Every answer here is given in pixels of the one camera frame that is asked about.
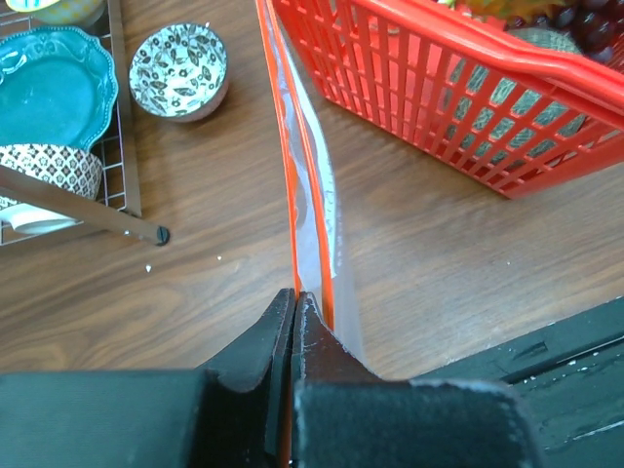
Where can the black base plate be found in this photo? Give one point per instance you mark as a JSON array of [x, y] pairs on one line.
[[570, 374]]

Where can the clear zip top bag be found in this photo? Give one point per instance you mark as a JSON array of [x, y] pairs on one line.
[[320, 263]]

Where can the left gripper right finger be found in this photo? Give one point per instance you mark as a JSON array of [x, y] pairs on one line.
[[344, 415]]

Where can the green netted melon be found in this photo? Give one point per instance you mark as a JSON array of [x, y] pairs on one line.
[[542, 38]]

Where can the black white patterned bowl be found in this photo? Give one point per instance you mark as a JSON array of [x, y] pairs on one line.
[[180, 72]]

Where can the teal scalloped plate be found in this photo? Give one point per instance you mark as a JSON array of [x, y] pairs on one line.
[[58, 86]]

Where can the yellow rimmed teal bowl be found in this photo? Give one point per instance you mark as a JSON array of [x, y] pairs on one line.
[[83, 13]]

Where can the patterned bowl in rack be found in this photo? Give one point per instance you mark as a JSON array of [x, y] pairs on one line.
[[72, 169]]

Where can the purple grape bunch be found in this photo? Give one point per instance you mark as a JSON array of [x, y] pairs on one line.
[[593, 26]]

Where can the red plastic shopping basket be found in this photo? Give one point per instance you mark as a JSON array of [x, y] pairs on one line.
[[389, 62]]

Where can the small toy pineapple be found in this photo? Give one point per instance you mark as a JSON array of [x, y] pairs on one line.
[[505, 9]]

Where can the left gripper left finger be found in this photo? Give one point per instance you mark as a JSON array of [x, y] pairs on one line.
[[231, 411]]

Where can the metal dish rack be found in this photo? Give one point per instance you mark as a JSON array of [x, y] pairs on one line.
[[119, 196]]

